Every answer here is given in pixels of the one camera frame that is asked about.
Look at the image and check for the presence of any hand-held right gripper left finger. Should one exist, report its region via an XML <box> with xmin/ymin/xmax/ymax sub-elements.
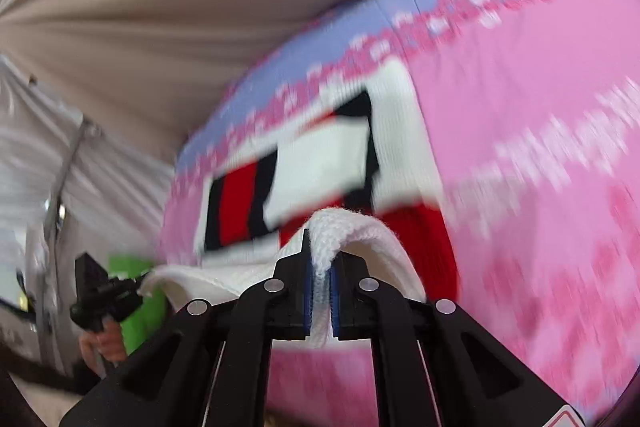
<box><xmin>60</xmin><ymin>227</ymin><xmax>321</xmax><ymax>427</ymax></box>

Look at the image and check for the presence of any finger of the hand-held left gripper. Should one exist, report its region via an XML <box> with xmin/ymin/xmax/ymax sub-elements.
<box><xmin>102</xmin><ymin>276</ymin><xmax>146</xmax><ymax>310</ymax></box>

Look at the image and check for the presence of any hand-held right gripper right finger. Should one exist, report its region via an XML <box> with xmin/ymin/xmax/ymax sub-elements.
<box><xmin>327</xmin><ymin>252</ymin><xmax>587</xmax><ymax>427</ymax></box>

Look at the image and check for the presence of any white knit sweater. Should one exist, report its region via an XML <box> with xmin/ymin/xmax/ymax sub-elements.
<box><xmin>137</xmin><ymin>57</ymin><xmax>461</xmax><ymax>353</ymax></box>

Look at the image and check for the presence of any person's left hand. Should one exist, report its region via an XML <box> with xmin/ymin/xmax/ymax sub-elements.
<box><xmin>80</xmin><ymin>321</ymin><xmax>126</xmax><ymax>375</ymax></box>

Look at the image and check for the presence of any green cushion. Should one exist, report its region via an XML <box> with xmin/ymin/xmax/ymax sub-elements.
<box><xmin>107</xmin><ymin>254</ymin><xmax>168</xmax><ymax>358</ymax></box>

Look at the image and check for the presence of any white satin curtain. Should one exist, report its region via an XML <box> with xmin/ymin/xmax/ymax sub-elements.
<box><xmin>0</xmin><ymin>57</ymin><xmax>176</xmax><ymax>268</ymax></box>

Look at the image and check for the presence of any metal pole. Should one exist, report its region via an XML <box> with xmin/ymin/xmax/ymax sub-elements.
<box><xmin>42</xmin><ymin>117</ymin><xmax>96</xmax><ymax>258</ymax></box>

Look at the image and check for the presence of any pink floral bed sheet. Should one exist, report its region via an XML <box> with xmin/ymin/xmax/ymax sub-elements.
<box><xmin>160</xmin><ymin>0</ymin><xmax>640</xmax><ymax>427</ymax></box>

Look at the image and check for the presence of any beige draped cloth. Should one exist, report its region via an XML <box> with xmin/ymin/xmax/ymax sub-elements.
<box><xmin>0</xmin><ymin>0</ymin><xmax>601</xmax><ymax>158</ymax></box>

